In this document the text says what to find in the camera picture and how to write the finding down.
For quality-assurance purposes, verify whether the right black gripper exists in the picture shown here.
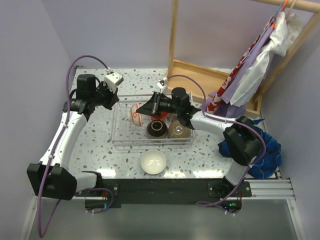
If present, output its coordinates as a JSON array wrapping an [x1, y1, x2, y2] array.
[[136, 92, 181, 118]]

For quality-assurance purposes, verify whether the red floral white bowl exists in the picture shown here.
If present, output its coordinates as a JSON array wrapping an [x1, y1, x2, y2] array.
[[128, 103, 143, 127]]

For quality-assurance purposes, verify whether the brown striped bowl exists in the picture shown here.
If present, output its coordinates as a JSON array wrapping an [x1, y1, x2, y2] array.
[[146, 120, 168, 139]]

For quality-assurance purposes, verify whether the clear wire dish rack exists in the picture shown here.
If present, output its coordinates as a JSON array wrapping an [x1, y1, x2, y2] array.
[[111, 94, 196, 147]]

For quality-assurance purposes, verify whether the black bowl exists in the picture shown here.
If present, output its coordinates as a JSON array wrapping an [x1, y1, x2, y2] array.
[[167, 120, 191, 139]]

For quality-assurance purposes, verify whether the dotted beige bowl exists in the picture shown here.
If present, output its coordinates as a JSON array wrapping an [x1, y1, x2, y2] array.
[[167, 113, 178, 122]]

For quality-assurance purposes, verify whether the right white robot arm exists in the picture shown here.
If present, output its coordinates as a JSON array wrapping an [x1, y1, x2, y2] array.
[[136, 87, 266, 197]]

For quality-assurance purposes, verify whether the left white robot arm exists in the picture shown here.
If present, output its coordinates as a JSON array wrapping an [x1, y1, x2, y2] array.
[[26, 72, 124, 201]]

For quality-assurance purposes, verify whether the wooden clothes rack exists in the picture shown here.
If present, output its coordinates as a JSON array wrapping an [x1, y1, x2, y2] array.
[[167, 0, 320, 118]]

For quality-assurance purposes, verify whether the red white patterned garment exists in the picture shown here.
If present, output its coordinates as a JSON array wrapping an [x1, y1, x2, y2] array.
[[203, 19, 274, 114]]

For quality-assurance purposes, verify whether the lilac hanging garment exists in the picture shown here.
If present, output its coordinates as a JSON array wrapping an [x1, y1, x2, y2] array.
[[201, 27, 273, 118]]

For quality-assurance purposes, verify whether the blue checked cloth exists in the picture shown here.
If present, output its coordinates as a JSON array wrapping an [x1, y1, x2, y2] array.
[[218, 116, 282, 186]]

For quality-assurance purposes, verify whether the white hanging garment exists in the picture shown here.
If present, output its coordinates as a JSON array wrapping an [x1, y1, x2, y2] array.
[[237, 12, 304, 103]]

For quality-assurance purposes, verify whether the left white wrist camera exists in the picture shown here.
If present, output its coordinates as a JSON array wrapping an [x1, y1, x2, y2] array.
[[104, 69, 124, 93]]

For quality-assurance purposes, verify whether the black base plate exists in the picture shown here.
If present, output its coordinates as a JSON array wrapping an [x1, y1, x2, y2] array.
[[76, 178, 252, 208]]

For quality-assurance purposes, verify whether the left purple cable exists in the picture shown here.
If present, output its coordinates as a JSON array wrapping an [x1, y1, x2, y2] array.
[[36, 55, 116, 238]]

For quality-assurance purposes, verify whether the aluminium rail frame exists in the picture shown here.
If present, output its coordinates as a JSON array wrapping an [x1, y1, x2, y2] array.
[[18, 109, 297, 240]]

